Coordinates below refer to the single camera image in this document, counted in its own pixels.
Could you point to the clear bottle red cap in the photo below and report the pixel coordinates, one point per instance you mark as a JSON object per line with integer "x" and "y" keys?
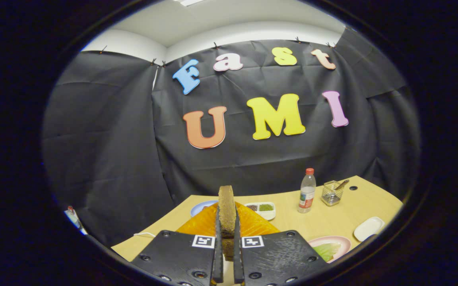
{"x": 306, "y": 194}

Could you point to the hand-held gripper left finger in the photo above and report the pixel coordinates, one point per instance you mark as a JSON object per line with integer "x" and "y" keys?
{"x": 177, "y": 258}

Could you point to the ceiling light panel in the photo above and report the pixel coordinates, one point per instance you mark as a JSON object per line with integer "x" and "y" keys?
{"x": 189, "y": 2}

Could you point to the pink plate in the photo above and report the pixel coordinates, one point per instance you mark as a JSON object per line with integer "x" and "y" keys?
{"x": 343, "y": 242}

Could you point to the blue plate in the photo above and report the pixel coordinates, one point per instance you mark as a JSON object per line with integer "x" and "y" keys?
{"x": 203, "y": 206}

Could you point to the black backdrop cloth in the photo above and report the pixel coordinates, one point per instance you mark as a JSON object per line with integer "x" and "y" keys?
{"x": 105, "y": 139}

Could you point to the white and blue object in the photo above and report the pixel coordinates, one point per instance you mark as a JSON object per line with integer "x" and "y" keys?
{"x": 74, "y": 218}

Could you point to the brown bread slice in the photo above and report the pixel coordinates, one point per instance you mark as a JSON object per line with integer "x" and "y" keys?
{"x": 227, "y": 210}

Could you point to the white divided tray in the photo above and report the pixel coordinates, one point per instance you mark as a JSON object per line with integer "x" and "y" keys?
{"x": 264, "y": 208}

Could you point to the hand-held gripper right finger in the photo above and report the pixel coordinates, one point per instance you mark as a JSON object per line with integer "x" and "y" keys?
{"x": 280, "y": 258}

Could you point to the green lettuce leaf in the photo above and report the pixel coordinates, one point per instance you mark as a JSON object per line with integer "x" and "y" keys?
{"x": 326, "y": 251}

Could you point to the white plate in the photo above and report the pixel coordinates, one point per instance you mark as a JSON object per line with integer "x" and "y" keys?
{"x": 369, "y": 229}

